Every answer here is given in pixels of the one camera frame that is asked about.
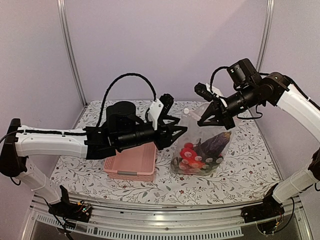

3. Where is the floral tablecloth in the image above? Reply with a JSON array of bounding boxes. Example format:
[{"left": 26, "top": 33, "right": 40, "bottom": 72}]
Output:
[{"left": 50, "top": 111, "right": 280, "bottom": 205}]

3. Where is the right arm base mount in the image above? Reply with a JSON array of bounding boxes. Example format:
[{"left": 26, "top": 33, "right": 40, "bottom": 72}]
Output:
[{"left": 241, "top": 189, "right": 285, "bottom": 223}]

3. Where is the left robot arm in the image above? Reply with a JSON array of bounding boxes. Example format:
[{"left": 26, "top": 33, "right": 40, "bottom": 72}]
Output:
[{"left": 0, "top": 99, "right": 188, "bottom": 217}]

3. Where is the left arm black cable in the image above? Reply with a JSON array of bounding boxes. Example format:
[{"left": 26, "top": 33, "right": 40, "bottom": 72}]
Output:
[{"left": 96, "top": 73, "right": 158, "bottom": 128}]

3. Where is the aluminium frame post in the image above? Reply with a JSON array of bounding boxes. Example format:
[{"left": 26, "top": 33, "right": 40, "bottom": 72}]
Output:
[
  {"left": 256, "top": 0, "right": 275, "bottom": 71},
  {"left": 57, "top": 0, "right": 88, "bottom": 107}
]

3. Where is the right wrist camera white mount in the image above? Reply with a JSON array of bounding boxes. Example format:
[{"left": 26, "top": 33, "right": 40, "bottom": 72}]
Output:
[{"left": 194, "top": 82, "right": 227, "bottom": 108}]

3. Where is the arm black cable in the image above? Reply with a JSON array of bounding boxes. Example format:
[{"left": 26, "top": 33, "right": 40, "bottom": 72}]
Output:
[
  {"left": 96, "top": 73, "right": 158, "bottom": 128},
  {"left": 209, "top": 66, "right": 231, "bottom": 101}
]

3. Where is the clear zip top bag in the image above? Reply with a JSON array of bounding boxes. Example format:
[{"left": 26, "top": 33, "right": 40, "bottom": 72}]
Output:
[{"left": 170, "top": 103, "right": 235, "bottom": 176}]

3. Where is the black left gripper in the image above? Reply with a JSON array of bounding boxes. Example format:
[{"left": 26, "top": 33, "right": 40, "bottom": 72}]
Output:
[{"left": 116, "top": 115, "right": 188, "bottom": 151}]

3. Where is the right aluminium frame post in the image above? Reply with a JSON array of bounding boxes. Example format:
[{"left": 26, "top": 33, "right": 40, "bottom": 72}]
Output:
[{"left": 256, "top": 0, "right": 275, "bottom": 71}]

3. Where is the red cherry tomato bunch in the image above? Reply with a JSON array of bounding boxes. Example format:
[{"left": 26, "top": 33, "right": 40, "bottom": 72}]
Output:
[{"left": 170, "top": 155, "right": 224, "bottom": 175}]

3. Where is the left aluminium frame post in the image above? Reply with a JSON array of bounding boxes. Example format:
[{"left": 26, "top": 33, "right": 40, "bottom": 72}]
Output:
[{"left": 57, "top": 0, "right": 88, "bottom": 107}]

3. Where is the dark purple eggplant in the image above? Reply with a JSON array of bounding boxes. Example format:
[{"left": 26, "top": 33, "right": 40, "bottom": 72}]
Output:
[{"left": 194, "top": 131, "right": 232, "bottom": 158}]

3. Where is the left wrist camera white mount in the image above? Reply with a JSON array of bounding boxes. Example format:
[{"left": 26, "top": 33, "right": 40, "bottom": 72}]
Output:
[{"left": 145, "top": 93, "right": 174, "bottom": 131}]

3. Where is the aluminium front rail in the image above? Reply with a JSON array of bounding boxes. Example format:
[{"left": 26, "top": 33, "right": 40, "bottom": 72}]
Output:
[{"left": 21, "top": 192, "right": 313, "bottom": 240}]

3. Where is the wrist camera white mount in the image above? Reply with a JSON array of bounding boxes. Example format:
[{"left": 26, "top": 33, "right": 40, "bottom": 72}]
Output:
[
  {"left": 194, "top": 82, "right": 227, "bottom": 108},
  {"left": 145, "top": 93, "right": 174, "bottom": 131}
]

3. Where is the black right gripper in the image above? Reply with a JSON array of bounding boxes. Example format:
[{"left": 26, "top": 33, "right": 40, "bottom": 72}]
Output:
[{"left": 197, "top": 83, "right": 259, "bottom": 130}]

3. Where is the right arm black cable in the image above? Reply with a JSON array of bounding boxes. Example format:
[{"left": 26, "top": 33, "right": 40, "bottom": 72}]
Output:
[{"left": 209, "top": 66, "right": 231, "bottom": 101}]

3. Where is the pink plastic basket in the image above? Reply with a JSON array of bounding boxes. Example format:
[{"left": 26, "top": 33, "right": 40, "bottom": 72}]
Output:
[{"left": 103, "top": 143, "right": 157, "bottom": 182}]

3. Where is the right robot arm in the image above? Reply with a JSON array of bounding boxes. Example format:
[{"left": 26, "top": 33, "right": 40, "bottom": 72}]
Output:
[{"left": 194, "top": 58, "right": 320, "bottom": 218}]

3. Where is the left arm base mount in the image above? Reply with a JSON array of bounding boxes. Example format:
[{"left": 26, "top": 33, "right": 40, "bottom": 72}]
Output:
[{"left": 48, "top": 185, "right": 93, "bottom": 223}]

